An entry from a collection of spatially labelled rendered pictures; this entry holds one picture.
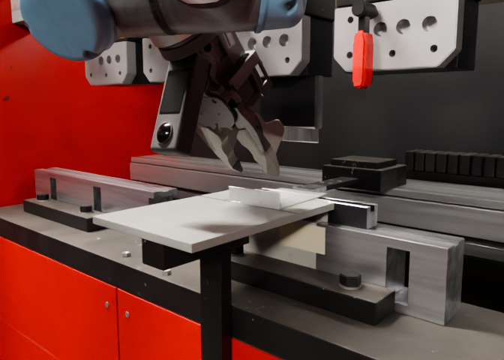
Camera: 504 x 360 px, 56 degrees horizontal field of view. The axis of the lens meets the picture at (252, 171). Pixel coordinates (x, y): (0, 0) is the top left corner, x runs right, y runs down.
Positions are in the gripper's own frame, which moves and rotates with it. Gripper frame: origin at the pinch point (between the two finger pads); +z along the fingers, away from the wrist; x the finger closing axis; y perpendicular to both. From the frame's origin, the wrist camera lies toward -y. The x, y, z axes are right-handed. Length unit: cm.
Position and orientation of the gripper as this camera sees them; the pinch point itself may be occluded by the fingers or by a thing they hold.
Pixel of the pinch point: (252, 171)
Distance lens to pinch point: 63.3
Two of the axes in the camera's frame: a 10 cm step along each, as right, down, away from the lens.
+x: -7.5, -0.9, 6.5
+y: 5.0, -7.1, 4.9
